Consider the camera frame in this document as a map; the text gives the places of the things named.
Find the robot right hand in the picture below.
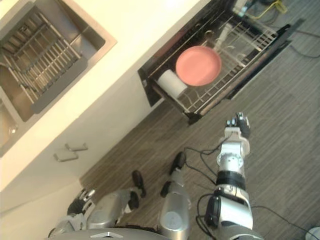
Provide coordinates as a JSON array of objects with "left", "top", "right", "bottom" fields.
[{"left": 224, "top": 111, "right": 252, "bottom": 139}]

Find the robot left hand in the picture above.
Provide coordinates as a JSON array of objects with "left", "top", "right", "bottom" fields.
[{"left": 66, "top": 187, "right": 97, "bottom": 217}]

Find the black dishwasher drawer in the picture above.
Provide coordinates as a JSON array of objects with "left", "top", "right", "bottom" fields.
[{"left": 137, "top": 9, "right": 294, "bottom": 126}]

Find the white cup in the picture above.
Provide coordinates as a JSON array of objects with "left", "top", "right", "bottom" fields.
[{"left": 156, "top": 69, "right": 188, "bottom": 98}]

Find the clear glass cup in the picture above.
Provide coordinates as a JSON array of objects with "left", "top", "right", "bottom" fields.
[{"left": 6, "top": 124, "right": 20, "bottom": 137}]

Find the grey sink drying rack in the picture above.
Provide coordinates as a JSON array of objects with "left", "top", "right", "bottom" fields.
[{"left": 0, "top": 12, "right": 89, "bottom": 115}]

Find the stainless steel sink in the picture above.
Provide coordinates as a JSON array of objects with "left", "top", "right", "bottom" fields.
[{"left": 0, "top": 0, "right": 118, "bottom": 159}]

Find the robot left leg silver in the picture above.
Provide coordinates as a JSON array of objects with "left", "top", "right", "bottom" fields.
[{"left": 86, "top": 189, "right": 141, "bottom": 230}]

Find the robot leg silver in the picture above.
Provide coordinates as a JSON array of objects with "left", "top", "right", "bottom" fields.
[
  {"left": 86, "top": 189, "right": 141, "bottom": 230},
  {"left": 159, "top": 166, "right": 194, "bottom": 240}
]

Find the robot torso silver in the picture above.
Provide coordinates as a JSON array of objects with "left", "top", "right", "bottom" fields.
[{"left": 48, "top": 225, "right": 266, "bottom": 240}]

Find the robot left foot dark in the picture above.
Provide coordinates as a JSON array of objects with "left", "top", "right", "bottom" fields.
[{"left": 131, "top": 170, "right": 147, "bottom": 199}]

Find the robot foot dark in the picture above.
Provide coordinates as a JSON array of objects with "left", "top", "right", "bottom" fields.
[
  {"left": 169, "top": 151, "right": 187, "bottom": 176},
  {"left": 131, "top": 170, "right": 147, "bottom": 199}
]

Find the robot right foot dark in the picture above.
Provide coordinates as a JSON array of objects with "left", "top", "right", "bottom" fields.
[{"left": 169, "top": 151, "right": 187, "bottom": 176}]

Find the pink plate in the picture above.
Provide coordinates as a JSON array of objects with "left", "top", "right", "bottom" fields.
[{"left": 175, "top": 45, "right": 223, "bottom": 87}]

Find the white utensil in rack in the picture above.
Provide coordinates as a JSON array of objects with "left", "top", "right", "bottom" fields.
[{"left": 214, "top": 23, "right": 231, "bottom": 49}]

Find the robot right leg silver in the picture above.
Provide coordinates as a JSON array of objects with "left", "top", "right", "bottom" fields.
[{"left": 159, "top": 166, "right": 194, "bottom": 240}]

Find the white round object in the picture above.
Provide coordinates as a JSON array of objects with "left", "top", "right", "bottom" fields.
[{"left": 305, "top": 226, "right": 320, "bottom": 240}]

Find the wire dishwasher rack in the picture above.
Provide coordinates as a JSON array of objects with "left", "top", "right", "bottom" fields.
[{"left": 149, "top": 21, "right": 280, "bottom": 116}]

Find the silver cabinet handle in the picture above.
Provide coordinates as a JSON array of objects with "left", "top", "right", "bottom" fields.
[
  {"left": 52, "top": 151, "right": 80, "bottom": 164},
  {"left": 64, "top": 142, "right": 89, "bottom": 152}
]

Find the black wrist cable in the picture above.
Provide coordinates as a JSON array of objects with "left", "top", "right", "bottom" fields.
[{"left": 184, "top": 146, "right": 224, "bottom": 186}]

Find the black floor cable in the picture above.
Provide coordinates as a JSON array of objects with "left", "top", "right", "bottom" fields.
[{"left": 287, "top": 23, "right": 320, "bottom": 60}]

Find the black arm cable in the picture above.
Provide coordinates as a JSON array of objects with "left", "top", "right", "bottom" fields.
[{"left": 249, "top": 205, "right": 312, "bottom": 232}]

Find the yellow cable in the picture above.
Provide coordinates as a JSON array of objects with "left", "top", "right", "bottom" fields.
[{"left": 246, "top": 0, "right": 288, "bottom": 20}]

